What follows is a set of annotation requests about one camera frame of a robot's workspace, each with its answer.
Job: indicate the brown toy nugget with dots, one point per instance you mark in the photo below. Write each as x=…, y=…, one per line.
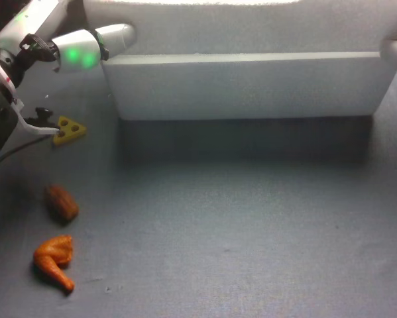
x=61, y=203

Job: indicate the orange toy chicken wing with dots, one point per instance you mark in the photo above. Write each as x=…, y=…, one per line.
x=52, y=255

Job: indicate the yellow toy cheese wedge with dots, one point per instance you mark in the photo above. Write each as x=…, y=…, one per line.
x=69, y=136

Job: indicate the grey table cloth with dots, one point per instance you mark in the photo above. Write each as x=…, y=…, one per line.
x=218, y=232

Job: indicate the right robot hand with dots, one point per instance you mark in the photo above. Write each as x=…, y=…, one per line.
x=77, y=49

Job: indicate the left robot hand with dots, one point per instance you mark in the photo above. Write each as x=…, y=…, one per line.
x=395, y=54

